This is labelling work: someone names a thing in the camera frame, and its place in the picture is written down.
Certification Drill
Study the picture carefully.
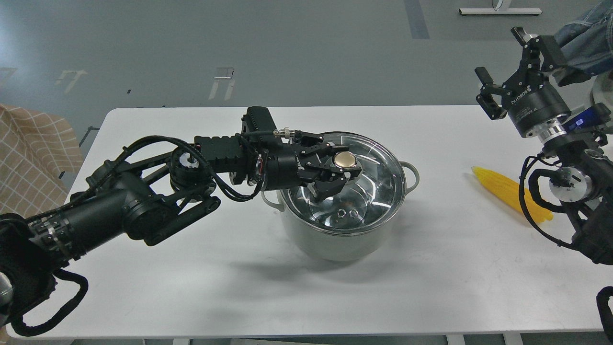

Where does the grey steel cooking pot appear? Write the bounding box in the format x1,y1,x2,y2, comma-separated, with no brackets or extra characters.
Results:
261,131,420,262

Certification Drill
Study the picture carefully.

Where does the white stand base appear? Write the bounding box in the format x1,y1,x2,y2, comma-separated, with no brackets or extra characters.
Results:
458,0,543,16

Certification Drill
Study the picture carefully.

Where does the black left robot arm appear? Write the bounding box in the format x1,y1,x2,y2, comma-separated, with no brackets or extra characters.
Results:
0,106,362,337

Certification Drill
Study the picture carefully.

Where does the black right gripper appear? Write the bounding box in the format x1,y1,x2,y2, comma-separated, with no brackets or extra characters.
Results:
475,26,570,138

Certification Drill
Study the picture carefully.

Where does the glass pot lid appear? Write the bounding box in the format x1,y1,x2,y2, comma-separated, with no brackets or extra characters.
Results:
278,132,420,235

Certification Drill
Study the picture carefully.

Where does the blue denim garment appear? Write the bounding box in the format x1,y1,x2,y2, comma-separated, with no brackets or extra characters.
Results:
554,0,613,87

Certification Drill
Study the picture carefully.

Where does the yellow corn cob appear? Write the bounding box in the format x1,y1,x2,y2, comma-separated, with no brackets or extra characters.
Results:
471,166,554,223

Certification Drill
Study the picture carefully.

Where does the beige checkered cloth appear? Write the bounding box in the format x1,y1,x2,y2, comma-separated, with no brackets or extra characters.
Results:
0,104,83,218

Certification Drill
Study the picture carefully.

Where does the white round object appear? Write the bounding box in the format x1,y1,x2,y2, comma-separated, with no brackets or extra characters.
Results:
589,70,613,113

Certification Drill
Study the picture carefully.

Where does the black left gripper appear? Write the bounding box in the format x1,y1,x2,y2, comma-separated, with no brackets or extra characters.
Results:
261,130,362,202

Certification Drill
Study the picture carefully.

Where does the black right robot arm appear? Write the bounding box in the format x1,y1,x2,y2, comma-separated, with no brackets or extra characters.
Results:
475,26,613,265

